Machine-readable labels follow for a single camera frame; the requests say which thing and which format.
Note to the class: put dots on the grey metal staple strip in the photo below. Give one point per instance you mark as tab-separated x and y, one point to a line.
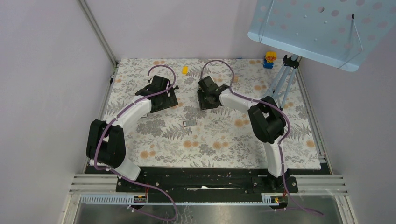
189	123

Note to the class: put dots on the light blue perforated metal board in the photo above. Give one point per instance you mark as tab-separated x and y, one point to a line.
338	33

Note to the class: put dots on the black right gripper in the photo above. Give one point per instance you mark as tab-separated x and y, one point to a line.
205	101

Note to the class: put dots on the floral patterned table mat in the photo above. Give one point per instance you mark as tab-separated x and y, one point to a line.
222	138

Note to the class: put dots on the small yellow block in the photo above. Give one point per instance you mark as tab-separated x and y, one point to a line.
185	70

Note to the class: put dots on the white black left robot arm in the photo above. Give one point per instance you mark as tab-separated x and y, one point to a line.
106	140

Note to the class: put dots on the grey tripod stand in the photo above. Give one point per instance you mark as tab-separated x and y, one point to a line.
281	85

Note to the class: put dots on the yellow blue toy figure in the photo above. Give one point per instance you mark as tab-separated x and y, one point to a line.
269	59

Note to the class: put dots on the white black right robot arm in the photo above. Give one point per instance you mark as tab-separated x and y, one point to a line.
266	119

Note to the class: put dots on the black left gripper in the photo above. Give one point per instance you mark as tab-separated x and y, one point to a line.
166	101

